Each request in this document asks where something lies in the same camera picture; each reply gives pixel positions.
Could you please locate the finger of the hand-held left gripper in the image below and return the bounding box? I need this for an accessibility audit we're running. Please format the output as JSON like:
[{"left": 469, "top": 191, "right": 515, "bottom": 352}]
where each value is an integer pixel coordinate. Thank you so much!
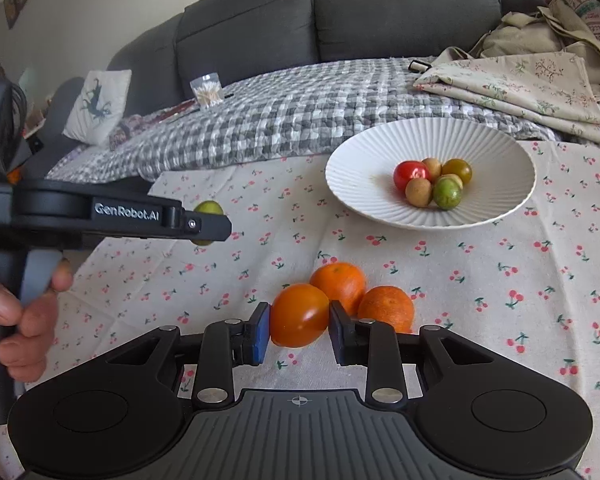
[{"left": 80, "top": 197, "right": 233, "bottom": 252}]

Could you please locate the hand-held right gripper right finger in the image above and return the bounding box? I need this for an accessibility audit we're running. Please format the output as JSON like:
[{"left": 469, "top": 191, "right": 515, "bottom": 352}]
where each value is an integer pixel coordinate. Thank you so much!
[{"left": 329, "top": 300, "right": 497, "bottom": 407}]

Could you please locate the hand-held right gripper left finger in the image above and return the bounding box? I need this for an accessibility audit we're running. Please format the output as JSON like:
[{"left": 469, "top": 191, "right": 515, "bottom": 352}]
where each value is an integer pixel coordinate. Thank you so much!
[{"left": 105, "top": 302, "right": 272, "bottom": 409}]

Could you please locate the orange tomato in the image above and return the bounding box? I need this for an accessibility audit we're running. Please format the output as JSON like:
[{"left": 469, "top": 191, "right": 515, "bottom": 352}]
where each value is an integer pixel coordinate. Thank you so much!
[{"left": 269, "top": 283, "right": 330, "bottom": 348}]

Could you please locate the small green tomato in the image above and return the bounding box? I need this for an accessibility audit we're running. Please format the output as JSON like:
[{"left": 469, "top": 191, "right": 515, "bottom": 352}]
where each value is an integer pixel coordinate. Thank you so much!
[{"left": 192, "top": 200, "right": 225, "bottom": 247}]

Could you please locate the white ribbed plate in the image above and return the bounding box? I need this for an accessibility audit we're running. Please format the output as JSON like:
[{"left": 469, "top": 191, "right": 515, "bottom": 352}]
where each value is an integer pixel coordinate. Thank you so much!
[{"left": 324, "top": 118, "right": 537, "bottom": 231}]

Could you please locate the red tomato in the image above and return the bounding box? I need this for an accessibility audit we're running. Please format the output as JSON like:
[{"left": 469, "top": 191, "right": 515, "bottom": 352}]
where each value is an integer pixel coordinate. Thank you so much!
[{"left": 393, "top": 160, "right": 430, "bottom": 193}]

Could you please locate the green reddish tomato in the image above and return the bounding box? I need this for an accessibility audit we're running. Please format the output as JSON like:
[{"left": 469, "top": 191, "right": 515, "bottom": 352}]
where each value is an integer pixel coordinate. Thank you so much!
[{"left": 432, "top": 175, "right": 464, "bottom": 211}]

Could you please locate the yellow-green tomato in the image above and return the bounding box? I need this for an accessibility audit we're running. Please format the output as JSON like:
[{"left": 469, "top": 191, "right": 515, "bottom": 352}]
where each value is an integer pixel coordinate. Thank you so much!
[{"left": 441, "top": 158, "right": 473, "bottom": 184}]

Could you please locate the person's left hand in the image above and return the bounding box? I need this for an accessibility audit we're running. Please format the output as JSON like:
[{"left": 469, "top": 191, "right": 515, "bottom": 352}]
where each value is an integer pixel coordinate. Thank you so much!
[{"left": 0, "top": 257, "right": 74, "bottom": 384}]

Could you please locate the orange mandarin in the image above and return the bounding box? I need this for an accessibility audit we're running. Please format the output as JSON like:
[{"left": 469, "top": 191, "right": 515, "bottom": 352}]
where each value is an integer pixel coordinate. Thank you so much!
[
  {"left": 309, "top": 262, "right": 368, "bottom": 317},
  {"left": 357, "top": 286, "right": 416, "bottom": 335}
]

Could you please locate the dark red patterned cloth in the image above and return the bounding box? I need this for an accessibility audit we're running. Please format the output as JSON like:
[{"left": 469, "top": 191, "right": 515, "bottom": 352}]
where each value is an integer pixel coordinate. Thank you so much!
[{"left": 109, "top": 100, "right": 201, "bottom": 150}]

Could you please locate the white deer print pillow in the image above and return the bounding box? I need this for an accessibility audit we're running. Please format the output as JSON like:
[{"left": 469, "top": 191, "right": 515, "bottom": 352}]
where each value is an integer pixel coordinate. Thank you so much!
[{"left": 62, "top": 69, "right": 132, "bottom": 146}]

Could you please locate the clear toothpick bag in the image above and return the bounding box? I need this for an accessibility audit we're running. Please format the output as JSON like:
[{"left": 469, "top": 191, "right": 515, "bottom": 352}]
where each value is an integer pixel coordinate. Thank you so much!
[{"left": 190, "top": 74, "right": 225, "bottom": 107}]

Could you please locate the grey checkered blanket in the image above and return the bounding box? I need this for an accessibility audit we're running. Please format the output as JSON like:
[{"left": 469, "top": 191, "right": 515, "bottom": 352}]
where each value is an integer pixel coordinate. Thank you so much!
[{"left": 47, "top": 57, "right": 600, "bottom": 183}]

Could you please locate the cherry print cloth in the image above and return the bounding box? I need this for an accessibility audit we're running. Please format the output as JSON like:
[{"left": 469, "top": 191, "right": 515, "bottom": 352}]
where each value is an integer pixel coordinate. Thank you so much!
[{"left": 0, "top": 140, "right": 600, "bottom": 480}]

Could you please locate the grey sofa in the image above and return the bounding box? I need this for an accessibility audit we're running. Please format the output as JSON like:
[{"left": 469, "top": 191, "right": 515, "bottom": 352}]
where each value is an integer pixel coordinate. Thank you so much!
[{"left": 45, "top": 0, "right": 600, "bottom": 126}]

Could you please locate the folded floral cloth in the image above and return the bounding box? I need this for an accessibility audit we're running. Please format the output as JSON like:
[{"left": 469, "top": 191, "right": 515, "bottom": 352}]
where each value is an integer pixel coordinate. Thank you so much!
[{"left": 412, "top": 46, "right": 600, "bottom": 143}]

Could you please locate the beige cloth bag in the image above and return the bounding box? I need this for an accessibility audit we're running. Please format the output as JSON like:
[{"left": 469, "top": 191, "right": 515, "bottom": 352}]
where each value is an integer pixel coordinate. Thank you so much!
[{"left": 470, "top": 0, "right": 600, "bottom": 86}]

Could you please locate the pink patterned cushion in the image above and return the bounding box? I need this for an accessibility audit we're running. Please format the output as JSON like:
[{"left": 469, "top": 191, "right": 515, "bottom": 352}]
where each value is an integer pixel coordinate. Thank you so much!
[{"left": 545, "top": 0, "right": 600, "bottom": 68}]

